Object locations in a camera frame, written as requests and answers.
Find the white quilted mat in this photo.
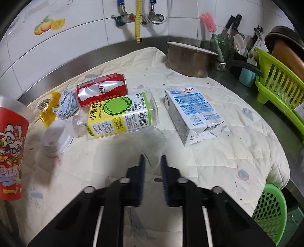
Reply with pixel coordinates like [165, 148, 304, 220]
[18, 47, 291, 247]

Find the pink bottle brush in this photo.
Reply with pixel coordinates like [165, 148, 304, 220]
[200, 12, 218, 35]

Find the white blue milk carton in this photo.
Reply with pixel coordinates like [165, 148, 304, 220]
[164, 86, 225, 146]

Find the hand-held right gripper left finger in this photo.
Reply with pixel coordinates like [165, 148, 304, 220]
[27, 154, 146, 247]

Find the wooden board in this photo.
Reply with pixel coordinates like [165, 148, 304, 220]
[272, 41, 304, 80]

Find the metal water valve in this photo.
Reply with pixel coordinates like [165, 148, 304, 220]
[112, 0, 137, 26]
[142, 0, 164, 24]

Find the green dish rack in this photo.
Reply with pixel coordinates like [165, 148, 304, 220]
[255, 47, 304, 145]

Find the yellow corrugated hose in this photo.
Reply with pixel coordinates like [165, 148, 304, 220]
[135, 0, 142, 44]

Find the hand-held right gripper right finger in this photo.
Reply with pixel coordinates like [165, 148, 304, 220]
[161, 155, 277, 247]

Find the white plastic spoon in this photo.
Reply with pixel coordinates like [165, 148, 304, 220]
[233, 34, 245, 55]

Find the white paper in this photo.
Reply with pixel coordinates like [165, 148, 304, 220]
[56, 89, 80, 118]

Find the metal pot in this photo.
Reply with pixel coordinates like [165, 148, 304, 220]
[166, 41, 226, 78]

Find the black handled knife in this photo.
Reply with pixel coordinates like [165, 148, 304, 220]
[222, 15, 235, 36]
[228, 14, 243, 40]

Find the green label plastic bottle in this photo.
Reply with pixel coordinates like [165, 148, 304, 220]
[72, 91, 161, 140]

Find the green perforated basket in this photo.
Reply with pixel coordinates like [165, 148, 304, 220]
[252, 183, 288, 241]

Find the black pan handle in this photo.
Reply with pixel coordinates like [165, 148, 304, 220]
[227, 60, 264, 78]

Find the light blue cup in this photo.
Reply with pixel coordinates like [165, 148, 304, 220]
[239, 63, 258, 87]

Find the black handled peeler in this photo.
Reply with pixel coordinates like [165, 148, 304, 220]
[249, 25, 263, 51]

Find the orange fruit wall sticker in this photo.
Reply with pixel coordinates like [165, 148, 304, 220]
[34, 16, 66, 36]

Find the red soda can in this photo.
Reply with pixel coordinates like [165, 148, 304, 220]
[75, 73, 129, 108]

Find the yellow plastic wrapper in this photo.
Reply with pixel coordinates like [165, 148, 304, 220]
[38, 91, 63, 129]

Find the green glass jar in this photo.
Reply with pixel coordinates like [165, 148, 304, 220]
[210, 33, 234, 62]

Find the white flexible hose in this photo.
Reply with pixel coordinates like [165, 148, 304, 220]
[152, 0, 173, 25]

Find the dark metal wok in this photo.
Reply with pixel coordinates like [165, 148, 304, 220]
[264, 26, 304, 63]

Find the clear plastic cup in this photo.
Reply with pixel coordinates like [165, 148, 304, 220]
[113, 127, 167, 183]

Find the red printed snack cup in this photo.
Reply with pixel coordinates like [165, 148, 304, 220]
[0, 95, 30, 201]

